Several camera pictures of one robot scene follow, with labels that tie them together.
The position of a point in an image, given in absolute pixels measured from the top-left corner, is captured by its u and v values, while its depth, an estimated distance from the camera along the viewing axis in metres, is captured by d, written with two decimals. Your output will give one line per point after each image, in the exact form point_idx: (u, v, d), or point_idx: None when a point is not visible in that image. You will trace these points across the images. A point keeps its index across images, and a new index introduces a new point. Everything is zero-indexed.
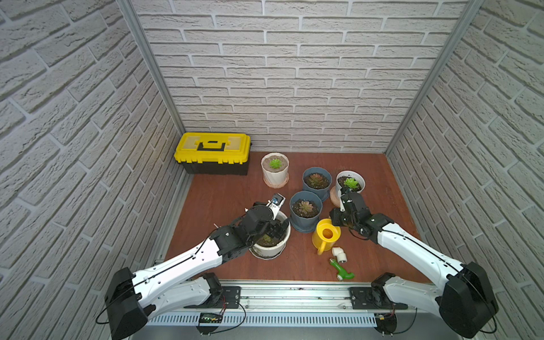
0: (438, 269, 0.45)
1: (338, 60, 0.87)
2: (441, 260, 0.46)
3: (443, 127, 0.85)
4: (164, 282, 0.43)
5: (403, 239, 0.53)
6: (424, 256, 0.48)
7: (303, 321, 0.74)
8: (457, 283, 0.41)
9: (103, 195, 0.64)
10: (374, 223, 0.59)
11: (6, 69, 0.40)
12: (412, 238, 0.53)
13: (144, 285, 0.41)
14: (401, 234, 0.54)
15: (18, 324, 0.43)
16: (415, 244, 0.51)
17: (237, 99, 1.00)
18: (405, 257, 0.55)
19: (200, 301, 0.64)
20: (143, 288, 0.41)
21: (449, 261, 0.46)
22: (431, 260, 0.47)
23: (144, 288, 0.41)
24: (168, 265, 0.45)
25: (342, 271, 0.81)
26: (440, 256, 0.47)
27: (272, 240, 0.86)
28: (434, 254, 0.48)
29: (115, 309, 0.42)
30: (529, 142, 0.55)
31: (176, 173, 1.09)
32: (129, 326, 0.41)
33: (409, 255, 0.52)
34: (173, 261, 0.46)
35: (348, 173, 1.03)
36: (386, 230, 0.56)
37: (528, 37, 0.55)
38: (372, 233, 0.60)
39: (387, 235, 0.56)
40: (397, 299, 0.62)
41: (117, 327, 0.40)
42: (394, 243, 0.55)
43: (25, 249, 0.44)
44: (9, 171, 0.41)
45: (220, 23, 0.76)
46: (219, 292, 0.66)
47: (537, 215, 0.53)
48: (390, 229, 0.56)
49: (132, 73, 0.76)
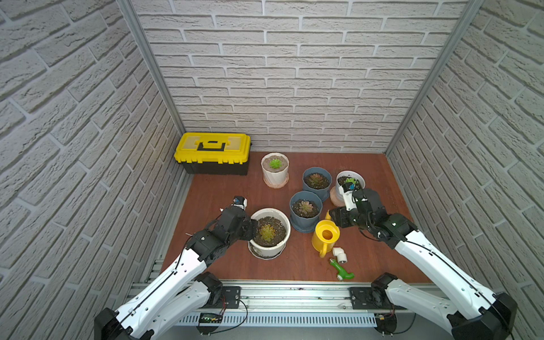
0: (470, 300, 0.41)
1: (338, 60, 0.87)
2: (473, 288, 0.42)
3: (443, 127, 0.85)
4: (153, 307, 0.42)
5: (431, 255, 0.47)
6: (455, 280, 0.43)
7: (303, 321, 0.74)
8: (489, 318, 0.38)
9: (103, 195, 0.64)
10: (394, 227, 0.52)
11: (6, 69, 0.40)
12: (440, 254, 0.47)
13: (132, 317, 0.40)
14: (428, 248, 0.48)
15: (18, 323, 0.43)
16: (443, 261, 0.46)
17: (237, 99, 1.00)
18: (427, 273, 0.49)
19: (202, 302, 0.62)
20: (132, 321, 0.40)
21: (482, 290, 0.42)
22: (462, 286, 0.42)
23: (133, 321, 0.40)
24: (150, 289, 0.44)
25: (341, 271, 0.81)
26: (472, 282, 0.43)
27: (272, 240, 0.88)
28: (465, 280, 0.43)
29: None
30: (529, 142, 0.55)
31: (176, 173, 1.09)
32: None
33: (433, 273, 0.47)
34: (154, 283, 0.45)
35: (348, 173, 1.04)
36: (409, 241, 0.49)
37: (528, 37, 0.55)
38: (392, 238, 0.53)
39: (410, 247, 0.49)
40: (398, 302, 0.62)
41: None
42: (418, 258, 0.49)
43: (25, 249, 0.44)
44: (9, 171, 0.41)
45: (220, 23, 0.76)
46: (219, 288, 0.67)
47: (537, 215, 0.53)
48: (415, 241, 0.49)
49: (132, 73, 0.76)
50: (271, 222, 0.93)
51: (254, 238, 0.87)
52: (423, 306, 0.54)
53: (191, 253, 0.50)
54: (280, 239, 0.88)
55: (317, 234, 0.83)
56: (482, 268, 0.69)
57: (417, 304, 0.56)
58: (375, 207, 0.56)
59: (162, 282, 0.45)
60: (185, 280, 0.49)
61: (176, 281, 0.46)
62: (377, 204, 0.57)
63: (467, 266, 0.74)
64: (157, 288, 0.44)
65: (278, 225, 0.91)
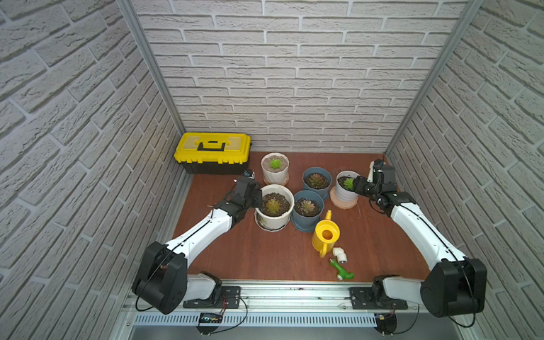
0: (436, 251, 0.45)
1: (338, 60, 0.87)
2: (445, 246, 0.45)
3: (443, 127, 0.85)
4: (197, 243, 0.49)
5: (416, 217, 0.53)
6: (428, 236, 0.48)
7: (303, 321, 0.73)
8: (448, 267, 0.41)
9: (103, 195, 0.64)
10: (394, 197, 0.59)
11: (6, 69, 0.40)
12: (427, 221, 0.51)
13: (180, 247, 0.44)
14: (416, 214, 0.53)
15: (18, 324, 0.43)
16: (427, 225, 0.50)
17: (237, 100, 1.00)
18: (413, 238, 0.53)
19: (206, 295, 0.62)
20: (183, 250, 0.43)
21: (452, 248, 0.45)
22: (433, 243, 0.46)
23: (183, 250, 0.44)
24: (186, 235, 0.47)
25: (341, 271, 0.81)
26: (448, 244, 0.46)
27: (278, 212, 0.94)
28: (440, 240, 0.47)
29: (154, 287, 0.42)
30: (529, 142, 0.55)
31: (176, 173, 1.09)
32: (173, 299, 0.42)
33: (415, 235, 0.52)
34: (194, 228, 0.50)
35: (348, 173, 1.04)
36: (402, 205, 0.56)
37: (528, 37, 0.55)
38: (389, 205, 0.60)
39: (401, 210, 0.56)
40: (392, 293, 0.63)
41: (162, 301, 0.41)
42: (409, 222, 0.54)
43: (25, 249, 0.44)
44: (9, 171, 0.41)
45: (220, 23, 0.76)
46: (219, 285, 0.68)
47: (537, 215, 0.53)
48: (407, 207, 0.56)
49: (132, 73, 0.76)
50: (277, 197, 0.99)
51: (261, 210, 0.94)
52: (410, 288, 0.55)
53: (224, 212, 0.58)
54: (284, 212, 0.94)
55: (317, 234, 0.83)
56: None
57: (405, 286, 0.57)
58: (387, 180, 0.64)
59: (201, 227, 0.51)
60: (214, 231, 0.56)
61: (212, 228, 0.54)
62: (390, 179, 0.63)
63: None
64: (197, 231, 0.50)
65: (283, 200, 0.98)
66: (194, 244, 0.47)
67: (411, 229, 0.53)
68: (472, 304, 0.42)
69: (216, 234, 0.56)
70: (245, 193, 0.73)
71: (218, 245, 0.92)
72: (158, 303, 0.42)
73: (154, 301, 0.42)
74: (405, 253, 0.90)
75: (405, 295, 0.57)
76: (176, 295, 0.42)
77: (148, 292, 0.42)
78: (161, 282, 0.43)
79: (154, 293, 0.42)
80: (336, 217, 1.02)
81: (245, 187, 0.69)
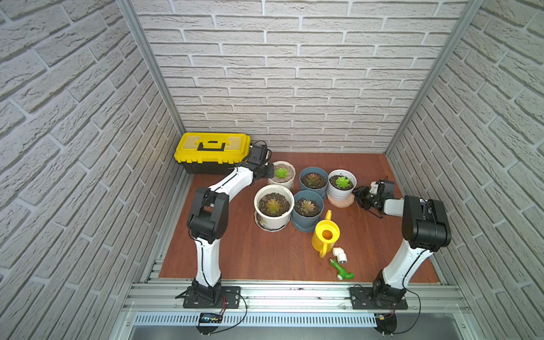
0: None
1: (338, 60, 0.87)
2: None
3: (443, 127, 0.85)
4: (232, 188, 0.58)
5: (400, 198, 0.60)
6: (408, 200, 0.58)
7: (303, 321, 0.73)
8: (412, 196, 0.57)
9: (103, 195, 0.64)
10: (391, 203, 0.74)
11: (6, 69, 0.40)
12: None
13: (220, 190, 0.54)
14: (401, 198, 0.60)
15: (18, 324, 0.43)
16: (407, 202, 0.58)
17: (237, 100, 1.00)
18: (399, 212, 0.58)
19: (210, 280, 0.64)
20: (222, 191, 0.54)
21: None
22: None
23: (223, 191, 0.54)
24: (222, 182, 0.58)
25: (342, 271, 0.81)
26: None
27: (278, 212, 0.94)
28: None
29: (205, 220, 0.54)
30: (530, 142, 0.54)
31: (176, 173, 1.09)
32: (221, 229, 0.57)
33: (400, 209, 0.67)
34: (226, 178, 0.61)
35: (339, 173, 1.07)
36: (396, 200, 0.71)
37: (528, 37, 0.55)
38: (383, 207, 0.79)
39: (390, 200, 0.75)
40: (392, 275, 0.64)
41: (215, 229, 0.53)
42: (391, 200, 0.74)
43: (25, 249, 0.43)
44: (9, 171, 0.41)
45: (220, 23, 0.76)
46: (219, 282, 0.68)
47: (536, 215, 0.54)
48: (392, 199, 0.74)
49: (132, 73, 0.76)
50: (277, 197, 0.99)
51: (261, 210, 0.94)
52: (400, 253, 0.62)
53: (248, 168, 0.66)
54: (284, 207, 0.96)
55: (317, 234, 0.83)
56: (482, 268, 0.69)
57: (397, 255, 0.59)
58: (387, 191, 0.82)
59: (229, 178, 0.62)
60: (243, 180, 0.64)
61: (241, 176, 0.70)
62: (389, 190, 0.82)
63: (467, 266, 0.74)
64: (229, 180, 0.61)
65: (283, 200, 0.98)
66: (230, 187, 0.62)
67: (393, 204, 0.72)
68: (439, 232, 0.52)
69: (242, 185, 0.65)
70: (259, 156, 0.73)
71: None
72: (210, 232, 0.54)
73: (205, 230, 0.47)
74: None
75: (399, 265, 0.62)
76: (222, 229, 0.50)
77: (199, 224, 0.54)
78: (206, 216, 0.54)
79: (205, 224, 0.54)
80: (336, 217, 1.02)
81: (261, 150, 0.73)
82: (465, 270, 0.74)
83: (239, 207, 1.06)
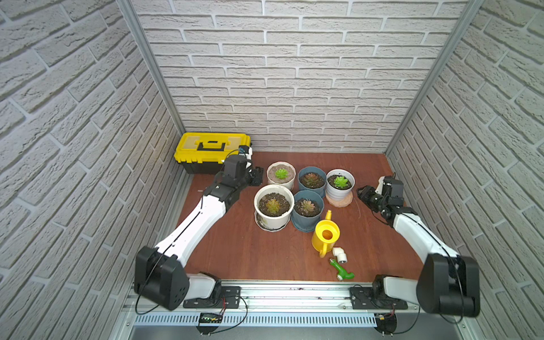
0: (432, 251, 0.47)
1: (338, 60, 0.87)
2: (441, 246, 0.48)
3: (443, 127, 0.85)
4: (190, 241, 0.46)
5: (416, 224, 0.56)
6: (425, 238, 0.51)
7: (303, 321, 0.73)
8: (442, 260, 0.43)
9: (103, 195, 0.64)
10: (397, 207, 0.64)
11: (6, 69, 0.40)
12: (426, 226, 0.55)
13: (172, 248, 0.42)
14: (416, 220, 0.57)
15: (18, 324, 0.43)
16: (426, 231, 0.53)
17: (237, 100, 1.00)
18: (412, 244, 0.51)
19: (206, 294, 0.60)
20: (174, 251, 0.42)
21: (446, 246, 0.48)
22: (430, 242, 0.49)
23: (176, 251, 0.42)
24: (182, 228, 0.46)
25: (341, 271, 0.81)
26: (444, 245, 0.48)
27: (278, 212, 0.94)
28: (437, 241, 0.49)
29: (154, 290, 0.42)
30: (529, 142, 0.55)
31: (176, 173, 1.09)
32: (177, 295, 0.42)
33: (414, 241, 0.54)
34: (185, 222, 0.47)
35: (338, 172, 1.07)
36: (406, 214, 0.60)
37: (528, 37, 0.55)
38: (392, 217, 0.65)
39: (404, 217, 0.60)
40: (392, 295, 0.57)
41: (167, 301, 0.42)
42: (405, 224, 0.59)
43: (25, 249, 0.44)
44: (9, 171, 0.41)
45: (220, 23, 0.76)
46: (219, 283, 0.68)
47: (536, 215, 0.54)
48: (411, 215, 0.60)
49: (132, 73, 0.76)
50: (277, 197, 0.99)
51: (261, 210, 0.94)
52: None
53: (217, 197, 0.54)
54: (286, 207, 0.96)
55: (317, 234, 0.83)
56: (482, 268, 0.69)
57: None
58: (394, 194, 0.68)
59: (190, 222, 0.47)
60: (210, 219, 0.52)
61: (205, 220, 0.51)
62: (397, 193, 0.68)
63: None
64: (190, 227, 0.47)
65: (283, 200, 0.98)
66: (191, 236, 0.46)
67: (408, 230, 0.57)
68: (465, 305, 0.42)
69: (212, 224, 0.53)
70: (236, 173, 0.66)
71: (218, 245, 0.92)
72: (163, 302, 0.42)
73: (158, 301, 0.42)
74: (405, 251, 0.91)
75: None
76: (178, 292, 0.42)
77: (150, 294, 0.42)
78: (156, 283, 0.42)
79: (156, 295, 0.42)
80: (336, 217, 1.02)
81: (236, 166, 0.63)
82: None
83: (239, 207, 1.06)
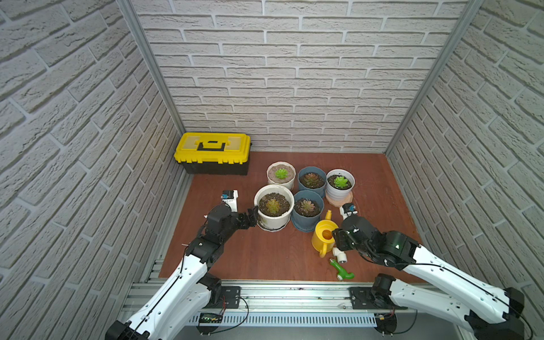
0: (492, 307, 0.41)
1: (338, 59, 0.86)
2: (489, 294, 0.43)
3: (443, 127, 0.85)
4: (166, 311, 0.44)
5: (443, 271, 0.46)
6: (471, 291, 0.43)
7: (303, 321, 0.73)
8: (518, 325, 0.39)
9: (103, 195, 0.64)
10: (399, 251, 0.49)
11: (6, 69, 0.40)
12: (450, 267, 0.46)
13: (145, 324, 0.41)
14: (438, 263, 0.47)
15: (18, 324, 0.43)
16: (454, 274, 0.45)
17: (237, 100, 1.00)
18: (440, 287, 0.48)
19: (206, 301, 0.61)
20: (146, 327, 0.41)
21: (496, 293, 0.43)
22: (479, 295, 0.43)
23: (146, 326, 0.41)
24: (159, 293, 0.46)
25: (341, 271, 0.81)
26: (484, 286, 0.44)
27: (278, 212, 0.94)
28: (477, 286, 0.44)
29: None
30: (529, 142, 0.55)
31: (176, 174, 1.09)
32: None
33: (450, 290, 0.46)
34: (161, 289, 0.47)
35: (338, 171, 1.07)
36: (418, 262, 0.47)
37: (528, 37, 0.55)
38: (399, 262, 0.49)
39: (423, 268, 0.47)
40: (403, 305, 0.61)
41: None
42: (423, 272, 0.48)
43: (25, 249, 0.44)
44: (9, 171, 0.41)
45: (220, 23, 0.76)
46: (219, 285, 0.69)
47: (536, 215, 0.54)
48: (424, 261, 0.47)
49: (132, 73, 0.76)
50: (277, 197, 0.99)
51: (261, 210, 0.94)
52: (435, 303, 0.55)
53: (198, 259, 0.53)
54: (286, 209, 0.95)
55: (316, 234, 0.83)
56: (482, 267, 0.69)
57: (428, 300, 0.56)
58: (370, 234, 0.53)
59: (169, 287, 0.47)
60: (192, 280, 0.51)
61: (183, 284, 0.48)
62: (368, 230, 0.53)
63: (467, 266, 0.74)
64: (166, 293, 0.46)
65: (283, 200, 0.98)
66: (168, 302, 0.45)
67: (429, 276, 0.48)
68: None
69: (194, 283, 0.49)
70: (219, 229, 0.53)
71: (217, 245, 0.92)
72: None
73: None
74: None
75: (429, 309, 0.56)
76: None
77: None
78: None
79: None
80: (336, 217, 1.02)
81: (218, 223, 0.61)
82: (465, 269, 0.74)
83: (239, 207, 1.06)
